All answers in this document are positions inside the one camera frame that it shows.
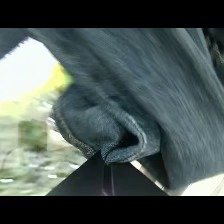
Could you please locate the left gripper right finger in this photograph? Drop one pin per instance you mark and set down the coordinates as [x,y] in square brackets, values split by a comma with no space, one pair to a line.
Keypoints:
[133,181]

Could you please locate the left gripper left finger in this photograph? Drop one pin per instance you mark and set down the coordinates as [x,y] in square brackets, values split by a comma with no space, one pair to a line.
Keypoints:
[86,181]

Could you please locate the dark blue jeans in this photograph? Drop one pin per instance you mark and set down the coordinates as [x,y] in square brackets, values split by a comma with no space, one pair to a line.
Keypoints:
[140,86]

